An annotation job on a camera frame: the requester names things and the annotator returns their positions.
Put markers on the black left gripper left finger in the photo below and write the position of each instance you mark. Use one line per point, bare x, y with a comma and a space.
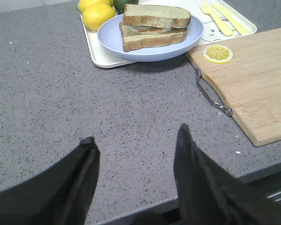
61, 195

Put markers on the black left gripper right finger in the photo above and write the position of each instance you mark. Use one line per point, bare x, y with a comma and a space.
208, 195

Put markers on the light blue round plate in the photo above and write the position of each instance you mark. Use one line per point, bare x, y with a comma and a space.
109, 36

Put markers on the bread slice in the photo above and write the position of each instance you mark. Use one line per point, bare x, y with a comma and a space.
156, 16
135, 41

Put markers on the wooden cutting board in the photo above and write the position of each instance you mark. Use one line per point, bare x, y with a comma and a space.
250, 83

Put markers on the lemon slice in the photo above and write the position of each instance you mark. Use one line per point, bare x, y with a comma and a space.
217, 54

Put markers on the yellow plastic knife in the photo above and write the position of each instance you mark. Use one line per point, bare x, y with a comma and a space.
229, 16

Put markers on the fried egg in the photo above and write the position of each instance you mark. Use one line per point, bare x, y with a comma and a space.
148, 30

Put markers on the front yellow lemon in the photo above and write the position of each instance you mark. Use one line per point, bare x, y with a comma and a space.
97, 14

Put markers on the yellow lemon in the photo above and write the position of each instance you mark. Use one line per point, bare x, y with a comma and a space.
97, 14
83, 4

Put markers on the yellow plastic fork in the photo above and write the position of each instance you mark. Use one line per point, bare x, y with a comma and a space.
224, 28

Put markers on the rear yellow lemon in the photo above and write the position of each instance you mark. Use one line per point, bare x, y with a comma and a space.
83, 4

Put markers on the green lime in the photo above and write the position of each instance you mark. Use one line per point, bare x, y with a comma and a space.
119, 4

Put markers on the metal cutting board handle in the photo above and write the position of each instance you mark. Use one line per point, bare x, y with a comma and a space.
216, 102

